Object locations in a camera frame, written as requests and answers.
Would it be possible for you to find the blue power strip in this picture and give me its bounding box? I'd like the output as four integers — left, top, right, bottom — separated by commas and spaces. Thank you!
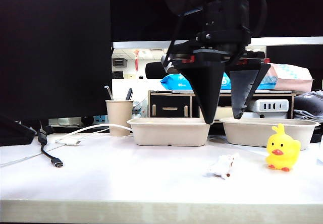
93, 115, 110, 124

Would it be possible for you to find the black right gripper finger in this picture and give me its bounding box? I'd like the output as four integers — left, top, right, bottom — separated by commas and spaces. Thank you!
176, 61, 226, 125
230, 64, 271, 120

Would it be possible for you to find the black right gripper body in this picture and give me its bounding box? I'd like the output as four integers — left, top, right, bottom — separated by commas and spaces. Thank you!
176, 30, 272, 66

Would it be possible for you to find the black USB-C cable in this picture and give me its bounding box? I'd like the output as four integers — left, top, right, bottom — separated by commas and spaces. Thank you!
37, 120, 64, 169

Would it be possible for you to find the black office chair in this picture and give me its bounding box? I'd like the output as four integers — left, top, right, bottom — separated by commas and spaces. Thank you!
145, 62, 167, 80

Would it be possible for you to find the beige paper box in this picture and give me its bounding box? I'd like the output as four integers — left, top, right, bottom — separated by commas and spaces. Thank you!
219, 118, 321, 151
127, 117, 211, 146

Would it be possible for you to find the wooden desk shelf organiser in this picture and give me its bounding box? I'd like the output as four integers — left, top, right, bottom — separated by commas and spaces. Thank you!
148, 89, 302, 120

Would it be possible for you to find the pink tissue pack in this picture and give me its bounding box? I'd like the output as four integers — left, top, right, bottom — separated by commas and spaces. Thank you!
257, 64, 316, 92

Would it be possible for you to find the white cable with adapter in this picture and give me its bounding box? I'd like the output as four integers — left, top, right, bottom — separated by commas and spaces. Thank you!
0, 123, 134, 168

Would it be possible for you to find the blue wet wipes pack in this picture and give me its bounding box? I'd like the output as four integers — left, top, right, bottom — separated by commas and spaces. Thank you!
160, 73, 232, 91

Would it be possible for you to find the white flat box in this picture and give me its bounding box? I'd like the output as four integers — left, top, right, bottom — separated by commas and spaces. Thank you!
242, 111, 290, 120

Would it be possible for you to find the brown paper cup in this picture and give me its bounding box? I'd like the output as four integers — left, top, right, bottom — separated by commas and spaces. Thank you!
105, 99, 134, 137

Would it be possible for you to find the white USB charging hub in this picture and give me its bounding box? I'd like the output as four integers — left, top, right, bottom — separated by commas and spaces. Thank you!
252, 99, 290, 113

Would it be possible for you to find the large black monitor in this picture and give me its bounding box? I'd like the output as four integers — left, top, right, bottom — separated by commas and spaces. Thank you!
0, 0, 113, 121

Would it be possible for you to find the white cat figurine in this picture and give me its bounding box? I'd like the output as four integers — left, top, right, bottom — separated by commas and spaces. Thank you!
208, 152, 240, 180

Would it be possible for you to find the yellow tufted duck toy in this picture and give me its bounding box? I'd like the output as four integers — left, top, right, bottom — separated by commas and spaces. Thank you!
264, 123, 301, 172

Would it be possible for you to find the beige cardboard box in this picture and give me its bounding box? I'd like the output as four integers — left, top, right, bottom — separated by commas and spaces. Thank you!
198, 106, 236, 120

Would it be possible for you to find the black monitor silver bezel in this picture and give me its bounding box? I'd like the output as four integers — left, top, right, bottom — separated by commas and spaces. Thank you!
110, 0, 323, 49

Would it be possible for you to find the black background monitor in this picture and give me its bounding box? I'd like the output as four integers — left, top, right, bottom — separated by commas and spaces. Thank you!
266, 44, 323, 70

